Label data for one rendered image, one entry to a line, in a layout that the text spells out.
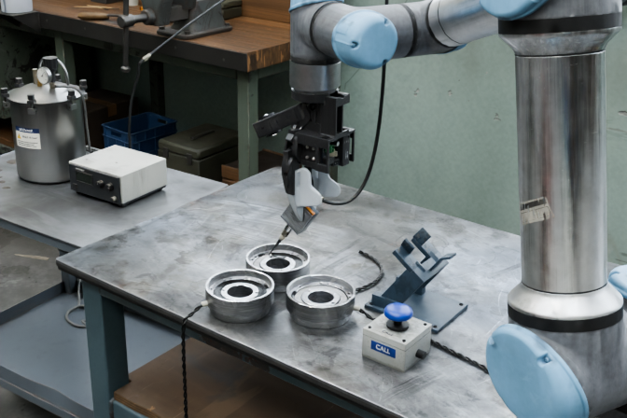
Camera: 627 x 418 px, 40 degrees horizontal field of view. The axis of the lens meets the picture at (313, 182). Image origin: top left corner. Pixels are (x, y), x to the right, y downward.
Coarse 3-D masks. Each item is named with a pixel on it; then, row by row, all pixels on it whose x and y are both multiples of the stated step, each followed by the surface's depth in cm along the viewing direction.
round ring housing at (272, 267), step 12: (252, 252) 144; (264, 252) 146; (276, 252) 146; (288, 252) 146; (300, 252) 145; (252, 264) 142; (264, 264) 142; (276, 264) 145; (288, 264) 144; (276, 276) 137; (288, 276) 138; (300, 276) 139; (276, 288) 139
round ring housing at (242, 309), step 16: (224, 272) 137; (240, 272) 138; (256, 272) 137; (208, 288) 134; (224, 288) 134; (240, 288) 135; (256, 288) 134; (272, 288) 132; (208, 304) 131; (224, 304) 129; (240, 304) 128; (256, 304) 129; (224, 320) 130; (240, 320) 130; (256, 320) 131
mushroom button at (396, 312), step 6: (390, 306) 121; (396, 306) 121; (402, 306) 121; (408, 306) 121; (384, 312) 120; (390, 312) 120; (396, 312) 119; (402, 312) 120; (408, 312) 120; (390, 318) 119; (396, 318) 119; (402, 318) 119; (408, 318) 119; (396, 324) 121
